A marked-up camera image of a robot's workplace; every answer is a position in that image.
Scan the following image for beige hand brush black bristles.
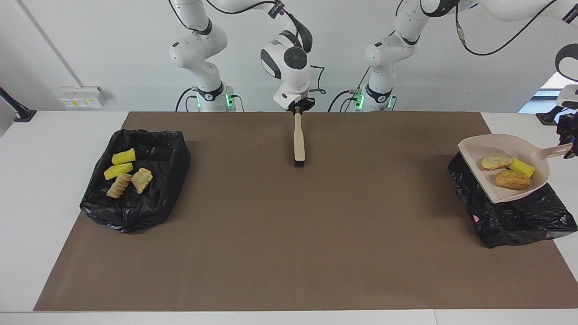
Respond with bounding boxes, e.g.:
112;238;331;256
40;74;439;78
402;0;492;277
293;112;307;167

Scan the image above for curved yellow sponge piece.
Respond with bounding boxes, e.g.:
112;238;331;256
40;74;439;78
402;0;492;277
509;158;536;178

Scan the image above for brown bread-like lump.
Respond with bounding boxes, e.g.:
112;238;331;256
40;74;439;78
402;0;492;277
494;169;532;190

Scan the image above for round beige foam scrap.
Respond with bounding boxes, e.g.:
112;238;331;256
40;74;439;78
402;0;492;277
481;154;514;171

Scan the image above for beige plastic dustpan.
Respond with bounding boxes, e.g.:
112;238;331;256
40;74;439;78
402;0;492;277
457;133;575;204

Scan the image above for pale beige foam scrap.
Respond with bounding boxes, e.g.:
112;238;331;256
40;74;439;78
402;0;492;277
131;167;154;195

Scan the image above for notched yellow sponge piece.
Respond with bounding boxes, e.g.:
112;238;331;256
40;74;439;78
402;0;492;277
111;148;136;166

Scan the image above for rounded yellow sponge piece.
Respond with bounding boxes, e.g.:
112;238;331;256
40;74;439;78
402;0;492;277
103;162;134;181

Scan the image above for beige brown-edged foam scrap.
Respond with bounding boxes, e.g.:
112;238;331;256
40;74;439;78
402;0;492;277
106;173;133;199

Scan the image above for black bag bin pink sticker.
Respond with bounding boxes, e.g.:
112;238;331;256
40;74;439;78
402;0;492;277
448;151;578;249

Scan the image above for black bag lined bin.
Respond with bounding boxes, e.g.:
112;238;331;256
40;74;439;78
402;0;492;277
79;129;191;234

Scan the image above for brown table mat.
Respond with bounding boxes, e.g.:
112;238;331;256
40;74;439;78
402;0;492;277
33;111;578;312

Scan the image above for black camera stand clamp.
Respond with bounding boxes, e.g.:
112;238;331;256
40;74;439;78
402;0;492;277
0;87;37;123
536;102;563;126

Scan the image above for black base power cable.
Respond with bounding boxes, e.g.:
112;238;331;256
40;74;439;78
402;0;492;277
175;87;199;112
328;89;362;112

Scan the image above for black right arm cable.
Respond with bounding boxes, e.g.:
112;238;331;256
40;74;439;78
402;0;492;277
169;0;326;95

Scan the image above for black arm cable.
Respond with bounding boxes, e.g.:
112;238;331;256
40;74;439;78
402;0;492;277
169;0;326;95
454;0;558;57

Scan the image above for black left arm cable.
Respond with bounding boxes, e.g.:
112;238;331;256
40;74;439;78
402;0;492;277
454;0;558;57

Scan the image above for white wall outlet box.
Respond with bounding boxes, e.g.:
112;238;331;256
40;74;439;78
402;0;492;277
60;86;109;109

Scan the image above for white wall cable conduit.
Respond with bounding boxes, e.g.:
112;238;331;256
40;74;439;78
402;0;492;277
17;0;77;88

